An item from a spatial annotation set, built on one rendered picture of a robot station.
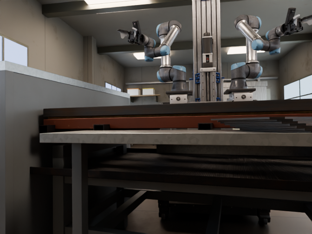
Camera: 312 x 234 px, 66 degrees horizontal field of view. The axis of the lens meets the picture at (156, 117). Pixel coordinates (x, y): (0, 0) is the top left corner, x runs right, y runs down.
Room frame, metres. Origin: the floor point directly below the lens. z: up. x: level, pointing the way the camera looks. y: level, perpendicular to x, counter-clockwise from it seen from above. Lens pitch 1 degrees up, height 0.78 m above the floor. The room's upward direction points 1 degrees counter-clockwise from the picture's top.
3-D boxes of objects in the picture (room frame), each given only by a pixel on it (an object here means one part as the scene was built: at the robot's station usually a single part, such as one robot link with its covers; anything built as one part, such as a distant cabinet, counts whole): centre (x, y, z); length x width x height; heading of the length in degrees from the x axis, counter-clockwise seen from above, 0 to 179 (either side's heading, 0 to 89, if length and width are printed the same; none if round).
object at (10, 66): (1.71, 0.72, 1.03); 1.30 x 0.60 x 0.04; 163
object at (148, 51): (1.93, 0.04, 1.34); 0.11 x 0.08 x 0.11; 55
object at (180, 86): (2.09, -0.21, 1.09); 0.15 x 0.15 x 0.10
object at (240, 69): (2.01, -0.71, 1.20); 0.13 x 0.12 x 0.14; 107
